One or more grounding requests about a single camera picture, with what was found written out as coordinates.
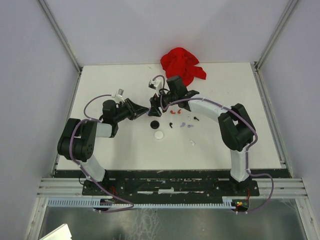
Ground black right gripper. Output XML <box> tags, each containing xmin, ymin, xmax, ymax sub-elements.
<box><xmin>148</xmin><ymin>87</ymin><xmax>178</xmax><ymax>118</ymax></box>

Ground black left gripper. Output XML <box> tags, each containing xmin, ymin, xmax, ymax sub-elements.
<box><xmin>113</xmin><ymin>98</ymin><xmax>149</xmax><ymax>123</ymax></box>

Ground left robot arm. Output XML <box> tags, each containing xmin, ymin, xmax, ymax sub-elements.
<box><xmin>57</xmin><ymin>98</ymin><xmax>149</xmax><ymax>195</ymax></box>

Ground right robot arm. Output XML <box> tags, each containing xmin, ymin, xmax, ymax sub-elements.
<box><xmin>147</xmin><ymin>75</ymin><xmax>258</xmax><ymax>196</ymax></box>

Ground black earbud charging case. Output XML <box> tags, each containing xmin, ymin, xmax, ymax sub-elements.
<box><xmin>150</xmin><ymin>120</ymin><xmax>160</xmax><ymax>129</ymax></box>

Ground white earbud charging case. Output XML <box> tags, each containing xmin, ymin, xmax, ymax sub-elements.
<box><xmin>154</xmin><ymin>130</ymin><xmax>165</xmax><ymax>140</ymax></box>

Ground red crumpled cloth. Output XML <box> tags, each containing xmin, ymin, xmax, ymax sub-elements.
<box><xmin>160</xmin><ymin>47</ymin><xmax>207</xmax><ymax>87</ymax></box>

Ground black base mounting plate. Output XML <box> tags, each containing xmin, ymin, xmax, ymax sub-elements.
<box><xmin>82</xmin><ymin>174</ymin><xmax>260</xmax><ymax>204</ymax></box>

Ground grey metal plate corner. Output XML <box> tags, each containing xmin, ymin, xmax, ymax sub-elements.
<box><xmin>40</xmin><ymin>223</ymin><xmax>72</xmax><ymax>240</ymax></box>

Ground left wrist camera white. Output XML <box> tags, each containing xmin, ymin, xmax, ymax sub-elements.
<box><xmin>111</xmin><ymin>88</ymin><xmax>125</xmax><ymax>103</ymax></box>

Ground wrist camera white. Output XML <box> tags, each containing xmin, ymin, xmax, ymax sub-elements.
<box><xmin>111</xmin><ymin>88</ymin><xmax>125</xmax><ymax>103</ymax></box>
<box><xmin>148</xmin><ymin>79</ymin><xmax>163</xmax><ymax>96</ymax></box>

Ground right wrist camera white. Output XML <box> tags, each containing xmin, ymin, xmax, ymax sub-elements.
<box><xmin>148</xmin><ymin>79</ymin><xmax>163</xmax><ymax>96</ymax></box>

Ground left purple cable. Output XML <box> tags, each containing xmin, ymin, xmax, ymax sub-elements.
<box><xmin>69</xmin><ymin>93</ymin><xmax>135</xmax><ymax>214</ymax></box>

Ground aluminium front rail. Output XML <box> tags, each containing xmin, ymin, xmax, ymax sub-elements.
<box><xmin>36</xmin><ymin>178</ymin><xmax>308</xmax><ymax>199</ymax></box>

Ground white slotted cable duct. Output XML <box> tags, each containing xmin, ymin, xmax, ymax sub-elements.
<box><xmin>47</xmin><ymin>197</ymin><xmax>236</xmax><ymax>210</ymax></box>

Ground left aluminium frame post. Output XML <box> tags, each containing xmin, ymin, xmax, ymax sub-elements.
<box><xmin>37</xmin><ymin>0</ymin><xmax>83</xmax><ymax>73</ymax></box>

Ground aluminium frame post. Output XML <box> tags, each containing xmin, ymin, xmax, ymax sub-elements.
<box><xmin>37</xmin><ymin>0</ymin><xmax>83</xmax><ymax>73</ymax></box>
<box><xmin>254</xmin><ymin>0</ymin><xmax>301</xmax><ymax>72</ymax></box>

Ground right aluminium frame post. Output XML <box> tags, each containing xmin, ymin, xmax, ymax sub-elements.
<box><xmin>254</xmin><ymin>0</ymin><xmax>301</xmax><ymax>72</ymax></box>

